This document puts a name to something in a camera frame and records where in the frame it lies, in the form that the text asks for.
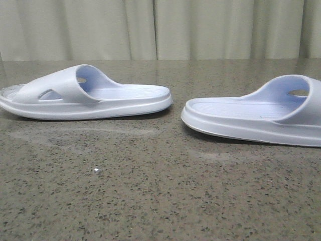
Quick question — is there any beige curtain right panel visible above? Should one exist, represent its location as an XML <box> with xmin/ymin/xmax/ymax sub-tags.
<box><xmin>153</xmin><ymin>1</ymin><xmax>320</xmax><ymax>60</ymax></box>

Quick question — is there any beige curtain left panel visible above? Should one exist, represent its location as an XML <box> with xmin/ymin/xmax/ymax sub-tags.
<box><xmin>1</xmin><ymin>1</ymin><xmax>156</xmax><ymax>61</ymax></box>

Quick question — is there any light blue slipper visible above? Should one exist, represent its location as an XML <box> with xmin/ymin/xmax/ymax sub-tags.
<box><xmin>1</xmin><ymin>64</ymin><xmax>173</xmax><ymax>120</ymax></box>
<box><xmin>181</xmin><ymin>75</ymin><xmax>320</xmax><ymax>147</ymax></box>

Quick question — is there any beige curtain panel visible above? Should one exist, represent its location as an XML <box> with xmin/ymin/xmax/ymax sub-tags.
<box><xmin>1</xmin><ymin>1</ymin><xmax>156</xmax><ymax>61</ymax></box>
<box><xmin>153</xmin><ymin>1</ymin><xmax>320</xmax><ymax>60</ymax></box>

